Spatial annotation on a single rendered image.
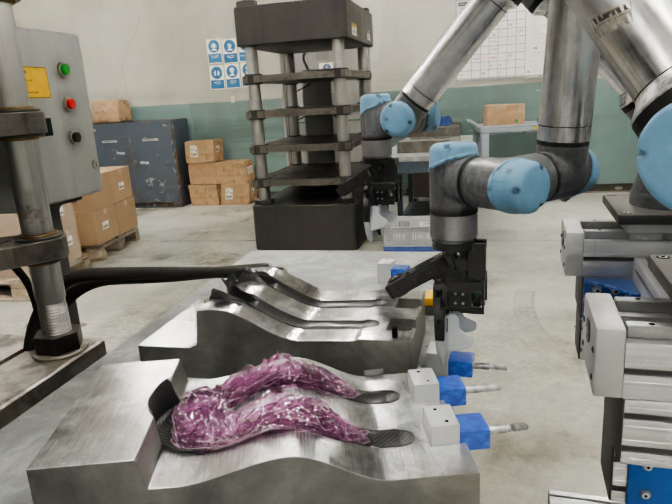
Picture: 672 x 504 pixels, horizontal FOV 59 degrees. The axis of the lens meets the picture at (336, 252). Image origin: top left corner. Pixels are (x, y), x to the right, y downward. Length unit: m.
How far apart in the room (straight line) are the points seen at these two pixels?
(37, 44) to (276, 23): 3.59
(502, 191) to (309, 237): 4.30
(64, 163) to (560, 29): 1.15
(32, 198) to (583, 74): 1.01
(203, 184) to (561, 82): 7.20
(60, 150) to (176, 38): 6.83
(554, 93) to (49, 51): 1.14
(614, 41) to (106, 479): 0.72
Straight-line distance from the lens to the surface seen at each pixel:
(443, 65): 1.29
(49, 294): 1.35
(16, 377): 1.34
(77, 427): 0.81
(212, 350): 1.08
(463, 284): 0.95
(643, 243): 1.27
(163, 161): 7.94
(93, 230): 5.54
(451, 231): 0.93
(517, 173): 0.83
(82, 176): 1.63
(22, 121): 1.28
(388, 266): 1.52
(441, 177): 0.91
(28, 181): 1.31
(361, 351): 0.99
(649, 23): 0.71
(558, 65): 0.93
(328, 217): 5.00
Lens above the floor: 1.28
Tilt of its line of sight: 15 degrees down
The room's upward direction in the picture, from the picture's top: 4 degrees counter-clockwise
